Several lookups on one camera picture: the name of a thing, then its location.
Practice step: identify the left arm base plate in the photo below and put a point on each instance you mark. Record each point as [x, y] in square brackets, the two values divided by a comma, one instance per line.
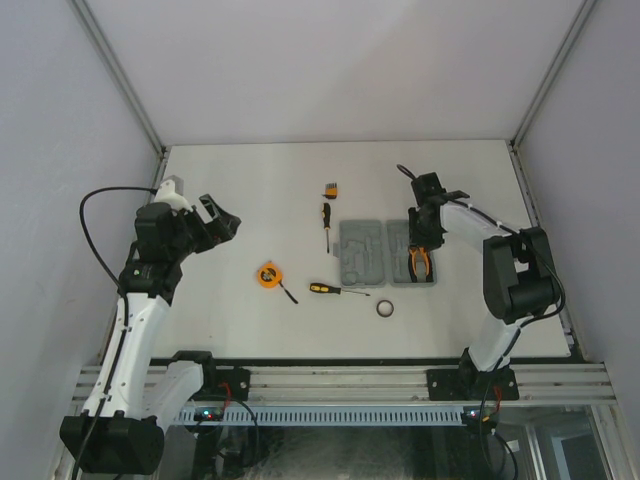
[226, 383]

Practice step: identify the grey slotted cable duct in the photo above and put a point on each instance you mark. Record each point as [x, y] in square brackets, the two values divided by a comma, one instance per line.
[314, 416]

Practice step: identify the screwdriver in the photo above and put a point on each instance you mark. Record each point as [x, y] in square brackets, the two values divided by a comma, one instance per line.
[321, 288]
[326, 216]

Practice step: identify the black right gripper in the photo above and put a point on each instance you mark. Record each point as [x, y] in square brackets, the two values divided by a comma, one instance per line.
[417, 240]

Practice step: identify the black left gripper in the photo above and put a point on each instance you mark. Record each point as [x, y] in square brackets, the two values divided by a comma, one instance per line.
[221, 229]

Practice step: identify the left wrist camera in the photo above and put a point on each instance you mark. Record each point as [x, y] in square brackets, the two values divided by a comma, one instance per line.
[170, 192]

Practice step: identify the orange black pliers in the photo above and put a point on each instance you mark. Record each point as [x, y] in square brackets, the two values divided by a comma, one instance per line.
[419, 264]

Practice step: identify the grey plastic tool case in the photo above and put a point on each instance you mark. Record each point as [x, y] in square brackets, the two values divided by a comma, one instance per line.
[373, 254]

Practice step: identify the orange tape measure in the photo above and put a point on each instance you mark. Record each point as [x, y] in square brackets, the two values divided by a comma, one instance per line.
[270, 276]

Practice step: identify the orange hex key set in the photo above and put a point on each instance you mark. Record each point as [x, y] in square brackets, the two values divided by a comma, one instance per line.
[330, 191]

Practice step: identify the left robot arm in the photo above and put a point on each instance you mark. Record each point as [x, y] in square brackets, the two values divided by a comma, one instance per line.
[120, 430]

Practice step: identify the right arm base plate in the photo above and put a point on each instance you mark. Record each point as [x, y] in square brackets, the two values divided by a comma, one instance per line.
[454, 385]

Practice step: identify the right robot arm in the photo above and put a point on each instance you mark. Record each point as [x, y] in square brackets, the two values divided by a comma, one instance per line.
[519, 281]

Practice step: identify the aluminium front rail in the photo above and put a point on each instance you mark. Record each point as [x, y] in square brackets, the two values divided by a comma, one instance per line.
[538, 385]

